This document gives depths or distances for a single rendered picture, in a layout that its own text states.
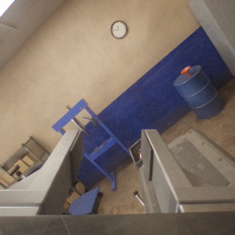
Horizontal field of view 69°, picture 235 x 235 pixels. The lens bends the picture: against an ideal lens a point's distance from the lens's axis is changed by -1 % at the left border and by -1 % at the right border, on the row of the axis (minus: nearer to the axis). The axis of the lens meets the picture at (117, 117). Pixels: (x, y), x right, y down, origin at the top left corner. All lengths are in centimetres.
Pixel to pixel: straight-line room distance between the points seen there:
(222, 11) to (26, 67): 381
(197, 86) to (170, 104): 90
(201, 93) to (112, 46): 195
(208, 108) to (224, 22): 150
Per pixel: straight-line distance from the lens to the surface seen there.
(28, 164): 452
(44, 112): 419
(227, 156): 91
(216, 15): 376
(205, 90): 347
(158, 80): 389
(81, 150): 16
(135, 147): 339
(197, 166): 93
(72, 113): 346
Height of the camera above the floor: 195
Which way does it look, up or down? 14 degrees down
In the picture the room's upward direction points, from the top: 42 degrees counter-clockwise
